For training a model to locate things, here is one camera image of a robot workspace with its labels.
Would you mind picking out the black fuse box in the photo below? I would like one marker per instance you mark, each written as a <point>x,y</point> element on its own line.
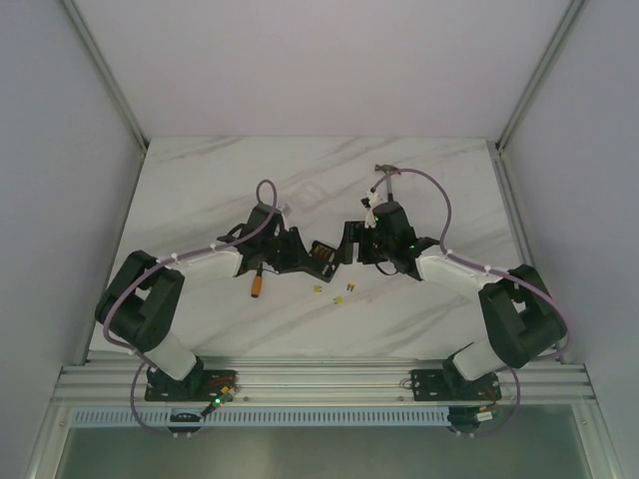
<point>355,246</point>

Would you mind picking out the clear fuse box cover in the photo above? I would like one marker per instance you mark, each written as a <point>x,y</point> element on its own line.
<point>308,197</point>

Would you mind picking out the right aluminium frame post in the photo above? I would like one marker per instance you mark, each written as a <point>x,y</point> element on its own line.
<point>543,68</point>

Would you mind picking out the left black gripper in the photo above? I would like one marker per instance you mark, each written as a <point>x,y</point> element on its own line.
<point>291,249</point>

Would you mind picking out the aluminium frame post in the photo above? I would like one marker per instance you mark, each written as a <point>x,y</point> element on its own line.
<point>104,72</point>
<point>543,68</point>

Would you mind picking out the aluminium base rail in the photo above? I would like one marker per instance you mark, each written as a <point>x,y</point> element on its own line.
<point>105,379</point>

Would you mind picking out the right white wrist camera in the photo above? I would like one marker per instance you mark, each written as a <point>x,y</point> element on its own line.
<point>371,200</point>

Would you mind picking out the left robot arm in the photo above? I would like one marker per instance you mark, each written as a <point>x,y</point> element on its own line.
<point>139,305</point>

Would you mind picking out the slotted grey cable duct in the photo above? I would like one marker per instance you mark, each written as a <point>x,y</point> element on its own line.
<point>298,416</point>

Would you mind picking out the left aluminium frame post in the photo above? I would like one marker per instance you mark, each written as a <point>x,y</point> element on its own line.
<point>104,72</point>

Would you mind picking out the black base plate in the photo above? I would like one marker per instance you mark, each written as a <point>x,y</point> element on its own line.
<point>198,386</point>
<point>449,385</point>

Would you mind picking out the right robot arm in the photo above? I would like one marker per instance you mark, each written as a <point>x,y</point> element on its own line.
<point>519,320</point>

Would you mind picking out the claw hammer black handle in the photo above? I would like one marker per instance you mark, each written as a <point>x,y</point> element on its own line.
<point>388,173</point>

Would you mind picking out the orange handle screwdriver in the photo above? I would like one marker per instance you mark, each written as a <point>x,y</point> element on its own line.
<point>257,284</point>

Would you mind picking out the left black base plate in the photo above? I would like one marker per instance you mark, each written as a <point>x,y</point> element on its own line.
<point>198,386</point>

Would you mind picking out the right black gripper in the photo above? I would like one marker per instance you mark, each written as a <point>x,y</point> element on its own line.
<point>362,255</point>

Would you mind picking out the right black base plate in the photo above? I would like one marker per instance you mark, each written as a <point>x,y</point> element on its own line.
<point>449,385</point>

